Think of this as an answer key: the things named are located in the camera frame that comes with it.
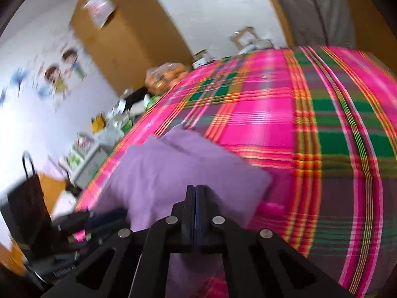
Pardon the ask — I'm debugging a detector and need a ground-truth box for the grey plastic curtain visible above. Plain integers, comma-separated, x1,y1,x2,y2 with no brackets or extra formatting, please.
267,0,356,48

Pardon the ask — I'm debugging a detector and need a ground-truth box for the black cloth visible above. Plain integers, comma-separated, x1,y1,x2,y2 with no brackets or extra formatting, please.
124,87,149,109

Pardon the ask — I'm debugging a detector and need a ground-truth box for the purple fleece sweater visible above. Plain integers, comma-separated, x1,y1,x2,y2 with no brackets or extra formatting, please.
93,124,273,298

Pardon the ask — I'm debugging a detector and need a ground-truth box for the wooden wardrobe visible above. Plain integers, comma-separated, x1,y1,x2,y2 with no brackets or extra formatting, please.
70,0,194,95

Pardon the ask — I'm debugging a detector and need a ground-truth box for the pink green plaid bed sheet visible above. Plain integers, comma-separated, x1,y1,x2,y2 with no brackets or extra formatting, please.
76,46,397,298

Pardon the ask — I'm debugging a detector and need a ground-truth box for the white storage box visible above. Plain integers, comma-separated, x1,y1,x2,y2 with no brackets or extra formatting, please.
66,144,109,190

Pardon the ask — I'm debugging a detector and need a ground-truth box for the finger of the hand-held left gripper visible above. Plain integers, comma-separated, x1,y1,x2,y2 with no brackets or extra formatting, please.
68,220,131,244
83,208,128,228

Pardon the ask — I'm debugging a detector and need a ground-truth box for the white pink plastic bag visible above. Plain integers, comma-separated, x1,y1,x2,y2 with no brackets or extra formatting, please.
82,0,117,28

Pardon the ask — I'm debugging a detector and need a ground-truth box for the small white box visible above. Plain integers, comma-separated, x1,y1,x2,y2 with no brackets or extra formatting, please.
192,49,213,69

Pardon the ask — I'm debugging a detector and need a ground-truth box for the brown cardboard box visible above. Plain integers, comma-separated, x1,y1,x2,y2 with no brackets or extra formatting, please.
230,26,258,48

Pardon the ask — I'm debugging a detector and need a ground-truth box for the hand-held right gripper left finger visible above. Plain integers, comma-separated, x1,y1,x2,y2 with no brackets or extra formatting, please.
40,185,197,298

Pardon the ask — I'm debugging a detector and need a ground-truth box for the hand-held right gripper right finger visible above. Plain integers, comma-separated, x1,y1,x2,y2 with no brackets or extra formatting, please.
195,185,357,298

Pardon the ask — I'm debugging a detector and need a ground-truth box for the bag of oranges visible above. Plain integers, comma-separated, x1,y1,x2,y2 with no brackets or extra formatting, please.
145,63,187,95

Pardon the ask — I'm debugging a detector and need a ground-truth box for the cartoon wall sticker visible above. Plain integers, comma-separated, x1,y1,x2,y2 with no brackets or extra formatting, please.
0,40,87,109

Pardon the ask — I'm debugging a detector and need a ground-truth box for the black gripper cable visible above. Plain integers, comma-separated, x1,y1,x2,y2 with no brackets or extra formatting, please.
22,150,36,179

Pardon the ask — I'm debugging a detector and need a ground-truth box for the wooden headboard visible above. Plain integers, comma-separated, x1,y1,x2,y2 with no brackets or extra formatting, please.
0,174,67,274

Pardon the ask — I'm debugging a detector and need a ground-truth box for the yellow bag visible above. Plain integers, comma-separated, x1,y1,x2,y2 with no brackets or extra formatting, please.
91,114,107,133

